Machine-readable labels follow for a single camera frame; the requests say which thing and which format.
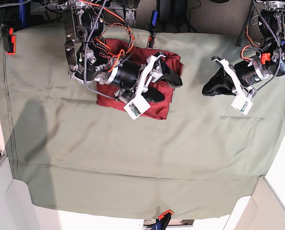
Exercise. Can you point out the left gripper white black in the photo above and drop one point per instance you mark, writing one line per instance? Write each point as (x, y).
(247, 74)

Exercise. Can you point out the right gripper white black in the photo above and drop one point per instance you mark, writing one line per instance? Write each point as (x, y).
(127, 76)

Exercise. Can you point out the red T-shirt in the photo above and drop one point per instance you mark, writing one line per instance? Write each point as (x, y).
(139, 56)

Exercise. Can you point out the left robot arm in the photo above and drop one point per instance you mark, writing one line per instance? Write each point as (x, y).
(265, 31)

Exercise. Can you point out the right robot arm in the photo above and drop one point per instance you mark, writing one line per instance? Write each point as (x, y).
(91, 59)

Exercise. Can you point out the blue clamp top centre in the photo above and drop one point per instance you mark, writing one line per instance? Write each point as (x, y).
(152, 31)

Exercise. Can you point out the black power adapters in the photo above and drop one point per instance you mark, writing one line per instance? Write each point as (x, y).
(169, 10)

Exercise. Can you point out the green table cloth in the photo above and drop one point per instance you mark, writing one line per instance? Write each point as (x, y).
(75, 155)

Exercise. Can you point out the orange clamp bottom centre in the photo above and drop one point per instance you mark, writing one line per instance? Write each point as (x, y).
(163, 220)

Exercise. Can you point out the orange clamp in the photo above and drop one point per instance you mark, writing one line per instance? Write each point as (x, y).
(163, 220)
(9, 40)

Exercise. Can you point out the orange clamp top left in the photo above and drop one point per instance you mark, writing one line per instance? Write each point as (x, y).
(9, 40)

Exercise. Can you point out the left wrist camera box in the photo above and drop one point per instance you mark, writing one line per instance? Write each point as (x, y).
(242, 104)

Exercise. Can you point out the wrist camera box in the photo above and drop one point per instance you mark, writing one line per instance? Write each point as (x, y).
(242, 104)
(136, 107)

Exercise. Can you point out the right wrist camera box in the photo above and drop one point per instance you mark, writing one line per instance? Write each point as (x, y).
(136, 107)

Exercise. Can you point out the aluminium table leg bracket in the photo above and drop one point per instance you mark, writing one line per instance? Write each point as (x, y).
(130, 17)

